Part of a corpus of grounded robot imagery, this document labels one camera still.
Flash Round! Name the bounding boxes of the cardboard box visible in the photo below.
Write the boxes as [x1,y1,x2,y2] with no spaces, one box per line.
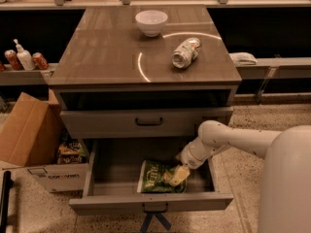
[0,92,86,192]

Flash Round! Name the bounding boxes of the white pump bottle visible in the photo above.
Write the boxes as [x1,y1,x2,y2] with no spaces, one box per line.
[14,39,36,71]

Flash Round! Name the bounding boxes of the red soda can right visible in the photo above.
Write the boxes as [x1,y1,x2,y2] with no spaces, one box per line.
[32,52,49,70]

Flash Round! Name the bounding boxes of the white ceramic bowl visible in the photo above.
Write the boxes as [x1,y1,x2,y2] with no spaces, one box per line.
[135,10,168,37]

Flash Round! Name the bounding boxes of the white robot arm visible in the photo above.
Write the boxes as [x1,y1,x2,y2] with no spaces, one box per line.
[177,120,311,233]

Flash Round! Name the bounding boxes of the snack bags in box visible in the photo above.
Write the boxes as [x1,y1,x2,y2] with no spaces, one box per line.
[56,140,86,164]

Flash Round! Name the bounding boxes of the grey side shelf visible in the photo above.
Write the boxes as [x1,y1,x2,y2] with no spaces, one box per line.
[237,57,311,80]
[0,63,58,86]

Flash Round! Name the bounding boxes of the grey side shelf right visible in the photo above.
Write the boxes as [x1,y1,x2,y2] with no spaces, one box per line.
[237,57,311,80]

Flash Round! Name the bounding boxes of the black bar left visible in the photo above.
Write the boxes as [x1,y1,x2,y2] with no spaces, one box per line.
[0,171,14,233]

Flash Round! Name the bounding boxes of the folded white cloth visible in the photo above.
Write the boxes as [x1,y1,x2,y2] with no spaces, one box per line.
[229,52,258,66]

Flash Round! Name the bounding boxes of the closed top drawer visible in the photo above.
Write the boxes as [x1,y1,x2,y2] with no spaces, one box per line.
[60,107,233,139]

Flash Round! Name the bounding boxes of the white gripper wrist block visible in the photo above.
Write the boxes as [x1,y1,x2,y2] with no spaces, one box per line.
[169,137,217,186]

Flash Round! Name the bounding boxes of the red soda can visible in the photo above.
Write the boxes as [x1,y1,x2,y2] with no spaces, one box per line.
[32,52,49,70]
[5,50,22,70]

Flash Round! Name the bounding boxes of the open middle drawer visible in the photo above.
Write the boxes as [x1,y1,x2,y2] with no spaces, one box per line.
[69,137,233,216]

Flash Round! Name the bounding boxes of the grey drawer cabinet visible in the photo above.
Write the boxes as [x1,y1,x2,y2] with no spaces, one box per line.
[48,5,243,141]

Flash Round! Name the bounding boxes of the green jalapeno chip bag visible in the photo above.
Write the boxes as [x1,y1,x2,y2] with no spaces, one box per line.
[137,160,187,193]

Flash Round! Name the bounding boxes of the red soda can left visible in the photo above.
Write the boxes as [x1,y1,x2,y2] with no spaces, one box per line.
[5,50,22,70]

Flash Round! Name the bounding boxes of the grey side shelf left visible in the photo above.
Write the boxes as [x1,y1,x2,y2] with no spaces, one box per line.
[0,63,58,86]

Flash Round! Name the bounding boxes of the crushed green soda can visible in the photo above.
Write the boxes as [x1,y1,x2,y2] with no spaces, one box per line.
[171,37,201,69]

